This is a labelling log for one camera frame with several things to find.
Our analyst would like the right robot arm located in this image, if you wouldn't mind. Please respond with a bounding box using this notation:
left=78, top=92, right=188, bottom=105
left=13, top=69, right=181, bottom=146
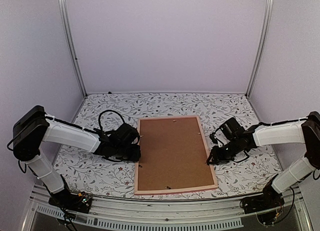
left=206, top=111, right=320, bottom=209

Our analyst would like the aluminium front rail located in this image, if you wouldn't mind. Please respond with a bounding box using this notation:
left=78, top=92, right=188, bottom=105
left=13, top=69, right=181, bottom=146
left=21, top=185, right=313, bottom=231

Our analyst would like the perforated metal strip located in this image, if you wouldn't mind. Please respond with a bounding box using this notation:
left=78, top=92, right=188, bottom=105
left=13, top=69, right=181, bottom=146
left=35, top=199, right=244, bottom=231

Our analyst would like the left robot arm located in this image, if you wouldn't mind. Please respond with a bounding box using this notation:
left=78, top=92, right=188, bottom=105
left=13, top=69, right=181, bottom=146
left=7, top=105, right=141, bottom=208

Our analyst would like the right aluminium corner post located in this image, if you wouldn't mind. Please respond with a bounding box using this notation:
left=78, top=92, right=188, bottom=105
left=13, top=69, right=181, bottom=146
left=245, top=0, right=274, bottom=99

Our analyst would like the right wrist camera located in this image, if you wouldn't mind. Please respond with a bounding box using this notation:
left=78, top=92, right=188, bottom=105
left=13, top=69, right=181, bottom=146
left=218, top=117, right=245, bottom=141

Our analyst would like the brown fibreboard backing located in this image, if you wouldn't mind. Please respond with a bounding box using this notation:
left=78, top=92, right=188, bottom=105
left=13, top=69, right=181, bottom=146
left=136, top=118, right=215, bottom=191

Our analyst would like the pink wooden picture frame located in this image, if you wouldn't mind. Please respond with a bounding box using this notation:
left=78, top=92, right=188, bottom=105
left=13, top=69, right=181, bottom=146
left=132, top=116, right=218, bottom=196

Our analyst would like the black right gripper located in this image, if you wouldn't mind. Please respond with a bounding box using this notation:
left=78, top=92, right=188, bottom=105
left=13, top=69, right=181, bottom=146
left=207, top=138, right=242, bottom=164

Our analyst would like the left aluminium corner post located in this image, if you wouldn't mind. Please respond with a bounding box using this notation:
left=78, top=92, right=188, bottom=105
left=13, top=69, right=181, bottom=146
left=57, top=0, right=88, bottom=98

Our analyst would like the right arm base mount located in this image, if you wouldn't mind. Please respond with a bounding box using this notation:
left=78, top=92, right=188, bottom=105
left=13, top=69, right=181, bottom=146
left=239, top=193, right=285, bottom=214

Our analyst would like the floral patterned table cover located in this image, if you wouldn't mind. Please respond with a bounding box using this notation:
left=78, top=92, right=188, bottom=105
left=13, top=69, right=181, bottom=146
left=53, top=93, right=281, bottom=200

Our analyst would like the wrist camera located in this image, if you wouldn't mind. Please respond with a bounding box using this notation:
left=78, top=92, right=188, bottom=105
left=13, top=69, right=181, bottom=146
left=218, top=117, right=245, bottom=141
left=112, top=123, right=140, bottom=146

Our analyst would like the aluminium corner post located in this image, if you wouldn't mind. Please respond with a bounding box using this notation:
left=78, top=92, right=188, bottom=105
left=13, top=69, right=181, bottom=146
left=245, top=0, right=274, bottom=99
left=57, top=0, right=88, bottom=98

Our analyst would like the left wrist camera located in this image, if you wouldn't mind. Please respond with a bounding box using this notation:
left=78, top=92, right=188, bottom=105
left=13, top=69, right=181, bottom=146
left=112, top=123, right=140, bottom=146

